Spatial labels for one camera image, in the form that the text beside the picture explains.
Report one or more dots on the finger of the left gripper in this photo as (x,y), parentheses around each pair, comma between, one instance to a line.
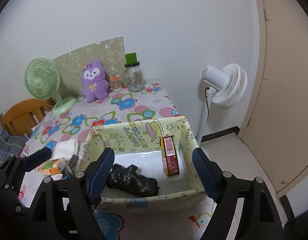
(36,159)

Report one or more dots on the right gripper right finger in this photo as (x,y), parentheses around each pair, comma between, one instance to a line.
(259,216)

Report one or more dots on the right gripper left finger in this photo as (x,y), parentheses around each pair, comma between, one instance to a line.
(85,195)

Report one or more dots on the grey socks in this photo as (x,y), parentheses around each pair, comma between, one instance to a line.
(70,166)

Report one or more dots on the blue plaid fabric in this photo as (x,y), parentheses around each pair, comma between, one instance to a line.
(10,145)

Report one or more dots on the black plastic bag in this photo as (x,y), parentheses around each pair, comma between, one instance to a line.
(127,180)

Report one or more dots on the floral tablecloth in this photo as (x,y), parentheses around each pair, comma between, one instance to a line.
(119,107)

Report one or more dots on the wooden chair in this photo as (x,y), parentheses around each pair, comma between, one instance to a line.
(21,118)

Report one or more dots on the yellow cartoon storage box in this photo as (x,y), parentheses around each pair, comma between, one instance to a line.
(138,143)

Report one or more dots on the green desk fan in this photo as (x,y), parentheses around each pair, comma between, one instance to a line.
(42,80)

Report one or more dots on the beige door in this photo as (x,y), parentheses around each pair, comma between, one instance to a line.
(275,128)

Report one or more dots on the red yellow carton box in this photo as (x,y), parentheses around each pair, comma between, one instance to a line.
(169,156)

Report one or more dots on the purple plush toy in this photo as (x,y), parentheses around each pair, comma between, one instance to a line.
(95,85)

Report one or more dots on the small jar orange lid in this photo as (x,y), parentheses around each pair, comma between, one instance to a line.
(115,83)

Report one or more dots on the glass jar green lid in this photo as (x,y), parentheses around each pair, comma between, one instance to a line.
(132,75)

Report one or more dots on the green cartoon backboard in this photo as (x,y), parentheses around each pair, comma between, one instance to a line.
(70,65)

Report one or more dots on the white standing fan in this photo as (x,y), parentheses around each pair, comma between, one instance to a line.
(218,91)

